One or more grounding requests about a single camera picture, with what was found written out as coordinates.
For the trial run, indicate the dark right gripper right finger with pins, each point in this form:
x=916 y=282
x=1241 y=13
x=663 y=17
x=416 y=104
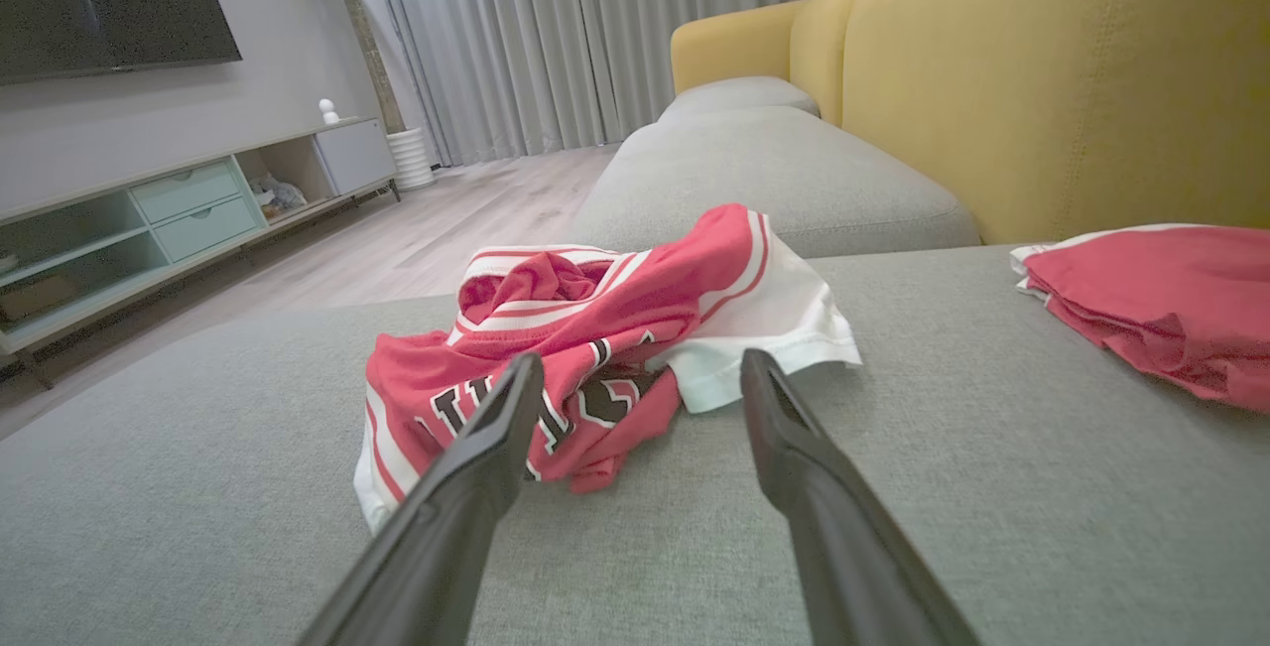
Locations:
x=848 y=557

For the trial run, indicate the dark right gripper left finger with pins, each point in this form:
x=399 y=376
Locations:
x=437 y=557

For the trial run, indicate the red and white jersey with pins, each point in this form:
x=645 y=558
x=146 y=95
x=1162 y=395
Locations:
x=615 y=299

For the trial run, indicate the red shorts with white trim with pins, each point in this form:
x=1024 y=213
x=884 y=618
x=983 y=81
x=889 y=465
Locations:
x=1171 y=309

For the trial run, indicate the large grey sofa seat cushion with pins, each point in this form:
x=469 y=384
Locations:
x=992 y=507

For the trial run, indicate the medium grey sofa seat cushion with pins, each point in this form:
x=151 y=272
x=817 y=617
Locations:
x=774 y=180

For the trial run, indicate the small grey white toy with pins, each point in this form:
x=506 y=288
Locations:
x=278 y=194

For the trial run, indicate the white ribbed planter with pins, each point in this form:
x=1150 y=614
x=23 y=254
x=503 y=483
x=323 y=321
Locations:
x=412 y=160

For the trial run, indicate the mint green cabinet drawer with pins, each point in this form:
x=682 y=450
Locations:
x=187 y=190
x=206 y=227

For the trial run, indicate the long low tv cabinet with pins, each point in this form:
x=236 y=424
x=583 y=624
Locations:
x=352 y=158

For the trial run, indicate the small white figurine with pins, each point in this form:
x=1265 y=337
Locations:
x=328 y=112

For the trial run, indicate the small grey sofa seat cushion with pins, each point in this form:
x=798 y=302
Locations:
x=734 y=95

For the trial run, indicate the brown storage box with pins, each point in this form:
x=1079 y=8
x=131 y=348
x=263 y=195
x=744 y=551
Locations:
x=35 y=297

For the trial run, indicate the tall indoor plant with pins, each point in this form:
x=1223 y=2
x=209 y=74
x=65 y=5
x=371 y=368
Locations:
x=367 y=51

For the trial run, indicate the yellow sofa backrest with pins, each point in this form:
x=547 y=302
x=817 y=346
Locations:
x=1042 y=80

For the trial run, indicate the grey pleated curtain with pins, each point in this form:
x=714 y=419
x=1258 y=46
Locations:
x=556 y=31

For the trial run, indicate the black wall television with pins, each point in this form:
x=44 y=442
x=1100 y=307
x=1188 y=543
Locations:
x=99 y=1

